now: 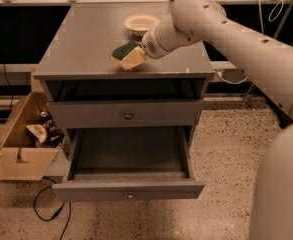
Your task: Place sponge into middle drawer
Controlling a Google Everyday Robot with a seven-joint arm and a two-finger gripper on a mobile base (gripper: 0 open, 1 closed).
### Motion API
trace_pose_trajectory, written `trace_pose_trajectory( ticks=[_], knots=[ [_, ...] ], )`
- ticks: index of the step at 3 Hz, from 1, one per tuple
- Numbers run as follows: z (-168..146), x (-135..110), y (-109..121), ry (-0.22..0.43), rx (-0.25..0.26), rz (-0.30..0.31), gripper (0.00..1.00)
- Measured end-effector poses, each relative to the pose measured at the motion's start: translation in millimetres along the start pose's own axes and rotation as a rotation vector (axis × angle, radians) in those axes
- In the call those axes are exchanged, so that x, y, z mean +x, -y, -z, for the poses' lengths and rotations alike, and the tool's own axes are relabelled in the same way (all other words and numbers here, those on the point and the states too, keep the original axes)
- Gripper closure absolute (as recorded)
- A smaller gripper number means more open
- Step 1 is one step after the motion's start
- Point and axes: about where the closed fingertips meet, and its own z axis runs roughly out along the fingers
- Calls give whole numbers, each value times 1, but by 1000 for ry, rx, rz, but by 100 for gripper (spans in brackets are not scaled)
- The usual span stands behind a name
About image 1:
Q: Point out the grey closed middle drawer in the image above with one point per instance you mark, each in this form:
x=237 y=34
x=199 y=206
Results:
x=111 y=114

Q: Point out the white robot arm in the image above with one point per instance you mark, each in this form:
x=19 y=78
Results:
x=268 y=64

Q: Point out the grey wall rail shelf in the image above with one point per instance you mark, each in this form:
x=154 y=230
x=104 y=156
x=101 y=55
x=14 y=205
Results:
x=227 y=72

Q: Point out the green and yellow sponge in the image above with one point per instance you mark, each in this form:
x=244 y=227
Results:
x=121 y=52

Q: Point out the white bowl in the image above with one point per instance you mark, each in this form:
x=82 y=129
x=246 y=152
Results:
x=139 y=24

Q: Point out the metal tripod stand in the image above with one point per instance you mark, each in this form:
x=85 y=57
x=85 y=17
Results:
x=271 y=18

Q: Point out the dark bottle in box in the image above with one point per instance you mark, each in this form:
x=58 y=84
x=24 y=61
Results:
x=49 y=124

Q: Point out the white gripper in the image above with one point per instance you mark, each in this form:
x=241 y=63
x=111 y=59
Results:
x=151 y=45

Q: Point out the grey drawer cabinet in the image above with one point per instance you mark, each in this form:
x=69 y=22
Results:
x=78 y=67

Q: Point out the crumpled snack wrapper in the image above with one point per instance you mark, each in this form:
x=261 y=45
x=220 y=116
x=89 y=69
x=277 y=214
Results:
x=38 y=131

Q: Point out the cardboard box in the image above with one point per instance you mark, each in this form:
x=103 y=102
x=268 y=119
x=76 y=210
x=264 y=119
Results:
x=21 y=155

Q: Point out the grey open bottom drawer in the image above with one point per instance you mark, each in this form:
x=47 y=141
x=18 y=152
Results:
x=118 y=164

